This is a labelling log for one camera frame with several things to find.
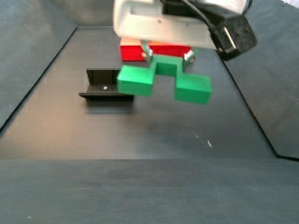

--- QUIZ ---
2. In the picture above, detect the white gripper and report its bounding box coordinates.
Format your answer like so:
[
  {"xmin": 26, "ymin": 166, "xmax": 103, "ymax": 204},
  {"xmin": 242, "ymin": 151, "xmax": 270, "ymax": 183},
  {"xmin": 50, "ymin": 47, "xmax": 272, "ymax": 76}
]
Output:
[{"xmin": 114, "ymin": 0, "xmax": 214, "ymax": 70}]

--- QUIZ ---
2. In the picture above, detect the black channel fixture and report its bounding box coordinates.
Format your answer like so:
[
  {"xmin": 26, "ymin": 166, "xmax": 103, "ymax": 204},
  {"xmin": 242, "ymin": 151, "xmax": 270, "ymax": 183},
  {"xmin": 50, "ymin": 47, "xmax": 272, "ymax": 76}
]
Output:
[{"xmin": 79, "ymin": 68, "xmax": 135, "ymax": 102}]

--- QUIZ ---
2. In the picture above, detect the green U-shaped block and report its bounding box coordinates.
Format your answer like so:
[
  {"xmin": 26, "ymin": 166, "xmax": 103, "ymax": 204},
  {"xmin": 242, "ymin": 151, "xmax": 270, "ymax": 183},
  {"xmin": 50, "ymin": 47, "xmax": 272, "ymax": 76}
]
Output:
[{"xmin": 117, "ymin": 54, "xmax": 213, "ymax": 104}]

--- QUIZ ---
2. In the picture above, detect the black camera cable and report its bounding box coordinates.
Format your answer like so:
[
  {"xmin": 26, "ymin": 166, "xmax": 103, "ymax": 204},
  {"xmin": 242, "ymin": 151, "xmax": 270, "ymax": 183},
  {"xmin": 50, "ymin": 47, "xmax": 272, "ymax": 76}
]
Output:
[{"xmin": 179, "ymin": 0, "xmax": 221, "ymax": 35}]

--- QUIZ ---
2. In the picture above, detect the red base board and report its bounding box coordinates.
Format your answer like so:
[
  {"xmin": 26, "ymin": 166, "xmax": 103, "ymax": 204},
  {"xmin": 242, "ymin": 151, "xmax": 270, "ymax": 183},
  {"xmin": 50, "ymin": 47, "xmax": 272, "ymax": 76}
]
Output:
[{"xmin": 119, "ymin": 38, "xmax": 191, "ymax": 61}]

